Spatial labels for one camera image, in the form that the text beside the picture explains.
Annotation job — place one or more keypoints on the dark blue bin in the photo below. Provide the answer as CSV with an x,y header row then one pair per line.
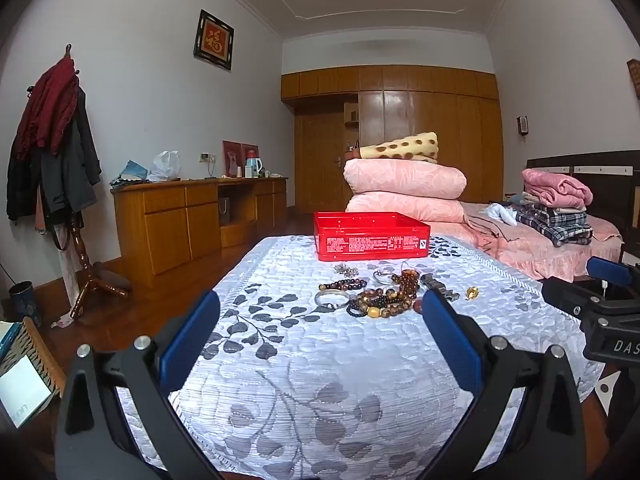
x,y
22,302

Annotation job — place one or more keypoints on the teal book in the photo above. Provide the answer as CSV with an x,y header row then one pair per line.
x,y
9,340

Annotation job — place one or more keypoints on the pink folded blanket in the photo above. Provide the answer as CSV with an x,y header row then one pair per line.
x,y
555,187

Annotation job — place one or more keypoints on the wooden wall ornament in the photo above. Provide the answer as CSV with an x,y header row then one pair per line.
x,y
634,80

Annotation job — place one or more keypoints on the framed wall picture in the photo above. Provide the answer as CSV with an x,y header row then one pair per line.
x,y
213,39

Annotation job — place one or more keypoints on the red plastic box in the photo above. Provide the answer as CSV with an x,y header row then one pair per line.
x,y
372,240

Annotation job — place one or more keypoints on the red scarf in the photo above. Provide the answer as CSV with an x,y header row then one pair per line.
x,y
47,105

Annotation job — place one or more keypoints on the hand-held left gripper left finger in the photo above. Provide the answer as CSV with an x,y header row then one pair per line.
x,y
192,342

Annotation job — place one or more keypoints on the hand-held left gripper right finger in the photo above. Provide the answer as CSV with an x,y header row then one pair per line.
x,y
452,342

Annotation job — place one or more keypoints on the wooden coat rack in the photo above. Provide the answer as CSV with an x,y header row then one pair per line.
x,y
82,270

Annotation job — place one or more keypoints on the lower pink pillow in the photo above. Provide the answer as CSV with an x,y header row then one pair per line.
x,y
400,206

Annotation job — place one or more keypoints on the round red bead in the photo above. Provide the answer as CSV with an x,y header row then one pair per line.
x,y
419,305

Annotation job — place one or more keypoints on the yellow spotted blanket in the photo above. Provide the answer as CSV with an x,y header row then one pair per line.
x,y
405,150

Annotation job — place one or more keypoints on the white cloth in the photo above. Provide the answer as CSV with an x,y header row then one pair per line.
x,y
502,212

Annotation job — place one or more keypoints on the white plastic bag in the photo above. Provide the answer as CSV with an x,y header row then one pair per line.
x,y
165,166

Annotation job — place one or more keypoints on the light hanging cloth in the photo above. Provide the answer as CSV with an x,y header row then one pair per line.
x,y
67,270

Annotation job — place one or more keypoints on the beige cloth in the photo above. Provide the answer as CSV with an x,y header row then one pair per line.
x,y
485,227

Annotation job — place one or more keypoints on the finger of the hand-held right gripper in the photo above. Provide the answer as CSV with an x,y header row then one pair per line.
x,y
565,295
609,270

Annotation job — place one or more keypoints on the pink bedspread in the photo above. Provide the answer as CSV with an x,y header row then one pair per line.
x,y
540,257

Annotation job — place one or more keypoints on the leaf-print quilted table cover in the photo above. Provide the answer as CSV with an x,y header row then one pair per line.
x,y
310,370

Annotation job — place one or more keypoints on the woven basket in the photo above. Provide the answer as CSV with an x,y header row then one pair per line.
x,y
42,360

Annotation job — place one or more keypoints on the dark headboard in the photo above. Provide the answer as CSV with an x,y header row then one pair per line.
x,y
610,185

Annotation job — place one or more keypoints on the wooden wardrobe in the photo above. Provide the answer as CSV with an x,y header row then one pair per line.
x,y
450,130

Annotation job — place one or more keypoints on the gold pendant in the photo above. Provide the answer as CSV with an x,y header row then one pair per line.
x,y
471,292

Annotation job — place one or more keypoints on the white box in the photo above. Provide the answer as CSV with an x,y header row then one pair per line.
x,y
22,395

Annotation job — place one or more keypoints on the small red photo frame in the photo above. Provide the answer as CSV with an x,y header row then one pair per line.
x,y
250,150

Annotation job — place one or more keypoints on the silver cuff bangle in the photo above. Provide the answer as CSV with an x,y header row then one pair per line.
x,y
331,300

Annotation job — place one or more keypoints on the plaid folded clothes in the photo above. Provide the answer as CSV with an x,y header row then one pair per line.
x,y
555,225

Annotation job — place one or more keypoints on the dark jacket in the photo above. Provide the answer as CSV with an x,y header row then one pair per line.
x,y
65,175

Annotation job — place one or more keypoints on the large photo frame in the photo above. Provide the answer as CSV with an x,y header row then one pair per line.
x,y
231,157

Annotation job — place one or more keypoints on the thin silver bangle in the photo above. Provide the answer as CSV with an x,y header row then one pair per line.
x,y
385,276

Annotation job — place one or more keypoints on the silver brooch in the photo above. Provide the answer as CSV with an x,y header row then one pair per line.
x,y
345,269

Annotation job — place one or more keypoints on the wooden sideboard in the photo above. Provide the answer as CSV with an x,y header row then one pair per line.
x,y
170,225

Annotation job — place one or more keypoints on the grey paper bag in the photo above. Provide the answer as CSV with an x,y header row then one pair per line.
x,y
224,211

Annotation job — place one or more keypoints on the wall socket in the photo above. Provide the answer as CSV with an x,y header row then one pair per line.
x,y
205,156

